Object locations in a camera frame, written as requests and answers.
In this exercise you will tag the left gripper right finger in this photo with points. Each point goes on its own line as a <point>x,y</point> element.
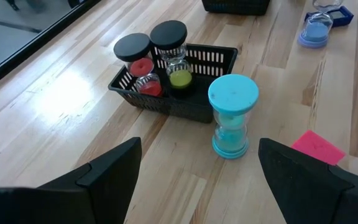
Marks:
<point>309,193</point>

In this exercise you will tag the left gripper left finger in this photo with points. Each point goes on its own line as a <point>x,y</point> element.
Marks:
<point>98,193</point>

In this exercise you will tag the pink plug adapter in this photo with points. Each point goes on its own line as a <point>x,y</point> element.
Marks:
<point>317,146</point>

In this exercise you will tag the teal sand timer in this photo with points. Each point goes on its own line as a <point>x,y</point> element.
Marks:
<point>233,93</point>

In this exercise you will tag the red sand timer black caps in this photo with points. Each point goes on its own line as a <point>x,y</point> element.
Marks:
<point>132,46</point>

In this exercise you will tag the purple sand timer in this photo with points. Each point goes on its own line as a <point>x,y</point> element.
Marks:
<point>315,31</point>

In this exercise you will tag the yellow sand timer black caps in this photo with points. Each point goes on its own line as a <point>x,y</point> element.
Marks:
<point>168,34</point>

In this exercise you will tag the dark blue pencil sharpener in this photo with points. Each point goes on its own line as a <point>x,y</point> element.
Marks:
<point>343,15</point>

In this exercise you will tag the black plastic mesh basket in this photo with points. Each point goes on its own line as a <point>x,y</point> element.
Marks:
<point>179,109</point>
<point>235,7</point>

